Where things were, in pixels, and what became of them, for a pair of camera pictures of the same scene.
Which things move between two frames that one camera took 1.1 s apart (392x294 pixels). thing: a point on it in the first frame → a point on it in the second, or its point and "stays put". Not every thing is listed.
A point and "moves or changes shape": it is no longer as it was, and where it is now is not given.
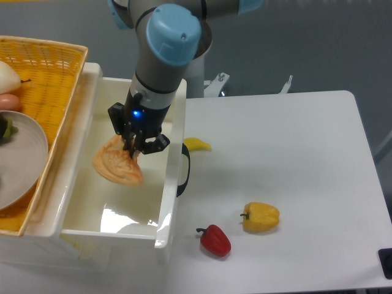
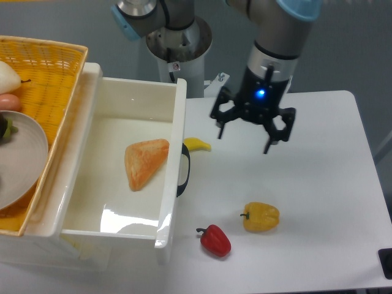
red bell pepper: (215, 240) stays put
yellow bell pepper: (260, 217) stays put
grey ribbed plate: (23, 162) stays put
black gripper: (138, 117) → (258, 101)
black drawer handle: (181, 187) stays put
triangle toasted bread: (115, 163) moves or changes shape
